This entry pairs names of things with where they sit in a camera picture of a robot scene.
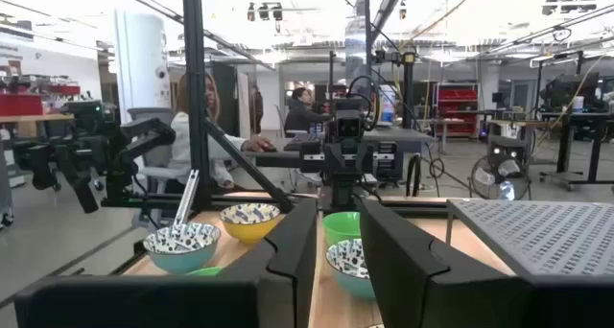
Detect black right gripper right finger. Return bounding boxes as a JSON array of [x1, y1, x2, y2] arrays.
[[359, 200, 614, 328]]

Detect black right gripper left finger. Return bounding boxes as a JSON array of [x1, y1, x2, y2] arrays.
[[13, 198, 319, 328]]

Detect yellow floral patterned bowl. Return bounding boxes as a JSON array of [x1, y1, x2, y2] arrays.
[[219, 202, 282, 246]]

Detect green plastic bowl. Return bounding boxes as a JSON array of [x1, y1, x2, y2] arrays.
[[322, 211, 362, 246], [185, 266, 224, 278]]

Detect teal floral patterned bowl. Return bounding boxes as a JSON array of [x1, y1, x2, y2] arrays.
[[325, 238, 377, 301], [142, 222, 223, 275]]

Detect person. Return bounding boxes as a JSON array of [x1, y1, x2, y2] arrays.
[[283, 86, 333, 138], [165, 72, 278, 191]]

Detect grey metal table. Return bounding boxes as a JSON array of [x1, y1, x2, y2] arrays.
[[444, 198, 614, 277]]

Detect black floor fan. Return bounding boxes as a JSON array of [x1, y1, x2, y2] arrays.
[[468, 153, 532, 201]]

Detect grey office chair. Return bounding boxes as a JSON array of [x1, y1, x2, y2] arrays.
[[127, 106, 193, 228]]

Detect red shelving unit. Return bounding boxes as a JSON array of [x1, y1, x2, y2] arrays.
[[433, 82, 481, 138]]

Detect white building pillar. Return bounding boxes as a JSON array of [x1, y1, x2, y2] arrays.
[[113, 9, 172, 124]]

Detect black standing desk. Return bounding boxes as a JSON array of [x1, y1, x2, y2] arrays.
[[539, 110, 614, 191]]

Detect red storage bin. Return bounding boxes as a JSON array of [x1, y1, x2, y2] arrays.
[[0, 92, 45, 118]]

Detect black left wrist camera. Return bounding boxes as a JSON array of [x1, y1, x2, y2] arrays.
[[334, 109, 365, 141]]

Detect black diagonal frame brace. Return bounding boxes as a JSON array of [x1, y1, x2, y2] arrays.
[[203, 118, 295, 214]]

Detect black table frame rail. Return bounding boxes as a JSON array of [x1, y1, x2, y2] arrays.
[[100, 192, 452, 214]]

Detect black frame post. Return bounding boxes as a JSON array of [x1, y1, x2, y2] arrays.
[[180, 0, 213, 212]]

